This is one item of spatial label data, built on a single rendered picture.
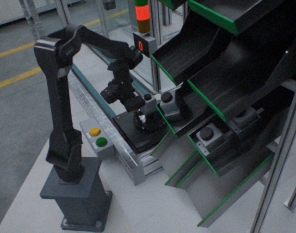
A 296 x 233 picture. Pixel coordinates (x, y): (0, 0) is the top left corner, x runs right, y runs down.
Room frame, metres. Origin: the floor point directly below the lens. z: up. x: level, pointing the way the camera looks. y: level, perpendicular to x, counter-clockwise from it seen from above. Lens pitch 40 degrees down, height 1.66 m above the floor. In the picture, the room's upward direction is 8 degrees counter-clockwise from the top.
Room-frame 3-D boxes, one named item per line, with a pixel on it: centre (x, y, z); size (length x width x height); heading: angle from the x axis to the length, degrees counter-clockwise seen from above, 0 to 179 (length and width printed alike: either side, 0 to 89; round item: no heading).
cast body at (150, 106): (0.80, -0.02, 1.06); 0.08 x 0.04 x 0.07; 116
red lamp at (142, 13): (1.02, -0.03, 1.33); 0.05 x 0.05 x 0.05
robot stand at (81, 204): (0.50, 0.25, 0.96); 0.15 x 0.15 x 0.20; 79
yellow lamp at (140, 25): (1.02, -0.03, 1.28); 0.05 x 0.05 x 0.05
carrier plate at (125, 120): (0.80, -0.01, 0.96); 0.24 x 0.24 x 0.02; 26
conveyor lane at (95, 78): (1.08, 0.10, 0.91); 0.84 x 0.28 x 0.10; 26
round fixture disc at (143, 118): (0.80, -0.01, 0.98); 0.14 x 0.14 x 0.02
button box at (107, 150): (0.78, 0.22, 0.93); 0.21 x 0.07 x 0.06; 26
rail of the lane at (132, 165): (0.98, 0.25, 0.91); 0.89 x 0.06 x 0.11; 26
